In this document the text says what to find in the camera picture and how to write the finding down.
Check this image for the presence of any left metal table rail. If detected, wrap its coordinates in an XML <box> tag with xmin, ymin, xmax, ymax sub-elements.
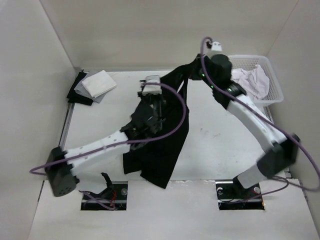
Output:
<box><xmin>51</xmin><ymin>66</ymin><xmax>85</xmax><ymax>181</ymax></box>

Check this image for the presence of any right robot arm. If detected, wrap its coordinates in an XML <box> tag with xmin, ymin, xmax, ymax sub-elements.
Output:
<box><xmin>198</xmin><ymin>54</ymin><xmax>300</xmax><ymax>198</ymax></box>

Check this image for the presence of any crumpled white tank top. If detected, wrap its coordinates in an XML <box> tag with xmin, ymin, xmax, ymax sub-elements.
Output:
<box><xmin>231</xmin><ymin>64</ymin><xmax>270</xmax><ymax>100</ymax></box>

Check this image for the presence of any black tank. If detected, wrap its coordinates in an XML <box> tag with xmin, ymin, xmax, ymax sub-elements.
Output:
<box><xmin>122</xmin><ymin>56</ymin><xmax>200</xmax><ymax>189</ymax></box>
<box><xmin>66</xmin><ymin>71</ymin><xmax>93</xmax><ymax>106</ymax></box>

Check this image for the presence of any white plastic mesh basket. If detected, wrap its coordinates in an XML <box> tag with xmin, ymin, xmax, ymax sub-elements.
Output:
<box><xmin>229</xmin><ymin>55</ymin><xmax>284</xmax><ymax>108</ymax></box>

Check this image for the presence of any folded white tank top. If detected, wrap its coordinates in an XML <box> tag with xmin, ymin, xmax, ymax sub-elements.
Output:
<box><xmin>81</xmin><ymin>70</ymin><xmax>117</xmax><ymax>98</ymax></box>

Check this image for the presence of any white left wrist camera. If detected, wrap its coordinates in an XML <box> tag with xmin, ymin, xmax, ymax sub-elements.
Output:
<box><xmin>140</xmin><ymin>75</ymin><xmax>162</xmax><ymax>96</ymax></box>

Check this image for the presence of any folded grey tank top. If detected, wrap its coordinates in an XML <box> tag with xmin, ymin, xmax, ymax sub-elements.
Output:
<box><xmin>74</xmin><ymin>70</ymin><xmax>106</xmax><ymax>104</ymax></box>

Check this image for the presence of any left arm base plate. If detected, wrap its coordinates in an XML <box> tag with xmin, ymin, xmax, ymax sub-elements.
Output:
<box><xmin>80</xmin><ymin>181</ymin><xmax>128</xmax><ymax>211</ymax></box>

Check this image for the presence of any folded black tank top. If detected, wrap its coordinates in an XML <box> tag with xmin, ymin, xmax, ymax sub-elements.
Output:
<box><xmin>66</xmin><ymin>71</ymin><xmax>93</xmax><ymax>106</ymax></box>

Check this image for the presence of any metal table rail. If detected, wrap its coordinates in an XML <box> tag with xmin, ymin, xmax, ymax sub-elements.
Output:
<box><xmin>51</xmin><ymin>66</ymin><xmax>85</xmax><ymax>181</ymax></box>
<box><xmin>263</xmin><ymin>106</ymin><xmax>293</xmax><ymax>179</ymax></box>

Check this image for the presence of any right metal table rail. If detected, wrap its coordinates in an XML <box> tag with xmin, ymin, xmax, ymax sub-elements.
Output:
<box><xmin>263</xmin><ymin>106</ymin><xmax>293</xmax><ymax>179</ymax></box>

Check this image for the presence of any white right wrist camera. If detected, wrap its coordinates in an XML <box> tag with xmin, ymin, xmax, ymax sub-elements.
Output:
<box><xmin>206</xmin><ymin>40</ymin><xmax>222</xmax><ymax>52</ymax></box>

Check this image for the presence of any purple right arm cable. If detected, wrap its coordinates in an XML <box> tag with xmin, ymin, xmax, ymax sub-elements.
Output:
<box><xmin>199</xmin><ymin>36</ymin><xmax>320</xmax><ymax>205</ymax></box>

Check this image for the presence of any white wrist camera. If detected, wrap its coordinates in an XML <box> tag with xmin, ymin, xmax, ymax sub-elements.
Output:
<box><xmin>140</xmin><ymin>75</ymin><xmax>162</xmax><ymax>96</ymax></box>
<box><xmin>206</xmin><ymin>40</ymin><xmax>222</xmax><ymax>52</ymax></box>

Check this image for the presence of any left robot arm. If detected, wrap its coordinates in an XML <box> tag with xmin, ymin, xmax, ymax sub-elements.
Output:
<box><xmin>45</xmin><ymin>93</ymin><xmax>165</xmax><ymax>200</ymax></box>

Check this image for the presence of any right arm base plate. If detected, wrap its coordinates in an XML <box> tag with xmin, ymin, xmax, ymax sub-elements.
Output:
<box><xmin>215</xmin><ymin>180</ymin><xmax>265</xmax><ymax>211</ymax></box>

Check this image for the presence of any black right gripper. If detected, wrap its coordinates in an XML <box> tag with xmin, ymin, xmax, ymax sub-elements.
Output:
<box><xmin>184</xmin><ymin>53</ymin><xmax>218</xmax><ymax>90</ymax></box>

